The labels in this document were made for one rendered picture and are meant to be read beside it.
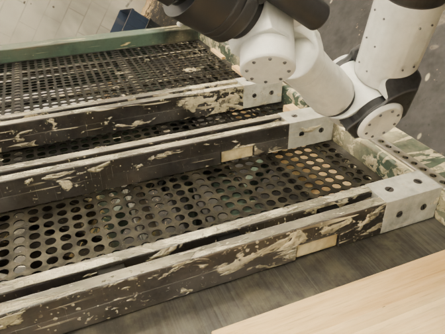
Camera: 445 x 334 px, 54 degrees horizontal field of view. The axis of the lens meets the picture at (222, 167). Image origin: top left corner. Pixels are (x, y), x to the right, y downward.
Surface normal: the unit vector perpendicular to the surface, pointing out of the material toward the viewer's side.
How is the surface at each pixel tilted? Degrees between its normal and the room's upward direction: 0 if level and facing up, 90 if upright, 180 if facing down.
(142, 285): 90
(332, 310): 54
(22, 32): 90
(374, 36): 45
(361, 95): 15
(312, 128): 90
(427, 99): 0
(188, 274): 90
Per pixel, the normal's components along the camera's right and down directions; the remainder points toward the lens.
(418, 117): -0.76, -0.33
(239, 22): 0.28, 0.74
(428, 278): -0.01, -0.85
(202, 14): 0.09, 0.89
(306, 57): -0.58, -0.28
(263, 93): 0.38, 0.48
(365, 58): -0.94, 0.30
